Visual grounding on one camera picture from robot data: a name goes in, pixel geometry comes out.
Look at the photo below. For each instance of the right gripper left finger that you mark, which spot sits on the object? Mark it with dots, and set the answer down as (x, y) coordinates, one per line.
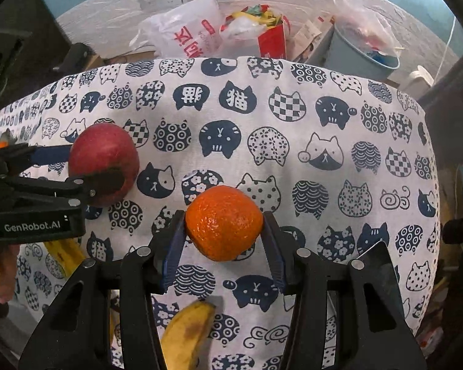
(149, 270)

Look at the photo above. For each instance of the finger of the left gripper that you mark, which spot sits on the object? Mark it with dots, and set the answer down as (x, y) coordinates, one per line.
(49, 155)
(100, 185)

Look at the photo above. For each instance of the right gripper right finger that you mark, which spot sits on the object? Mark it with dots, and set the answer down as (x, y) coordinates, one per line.
(296, 272)

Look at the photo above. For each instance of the dark red apple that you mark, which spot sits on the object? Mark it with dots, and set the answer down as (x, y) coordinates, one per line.
(103, 147)

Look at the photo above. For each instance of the orange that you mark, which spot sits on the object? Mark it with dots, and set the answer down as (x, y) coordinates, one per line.
(222, 222)

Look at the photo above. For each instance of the person's left hand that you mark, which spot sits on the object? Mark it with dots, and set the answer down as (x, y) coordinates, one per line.
(8, 270)

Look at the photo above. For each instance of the cat pattern tablecloth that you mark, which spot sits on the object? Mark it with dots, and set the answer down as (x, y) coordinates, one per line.
(342, 162)

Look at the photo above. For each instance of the white plastic shopping bag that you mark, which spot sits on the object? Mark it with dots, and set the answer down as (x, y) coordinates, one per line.
(189, 31)

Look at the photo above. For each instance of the red snack box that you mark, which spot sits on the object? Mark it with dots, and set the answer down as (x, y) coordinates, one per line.
(255, 31)

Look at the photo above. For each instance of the grey-blue trash bin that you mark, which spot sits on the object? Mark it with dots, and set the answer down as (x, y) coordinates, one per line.
(345, 58)

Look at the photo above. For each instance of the clear plastic bag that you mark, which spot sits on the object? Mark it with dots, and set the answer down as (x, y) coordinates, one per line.
(365, 29)

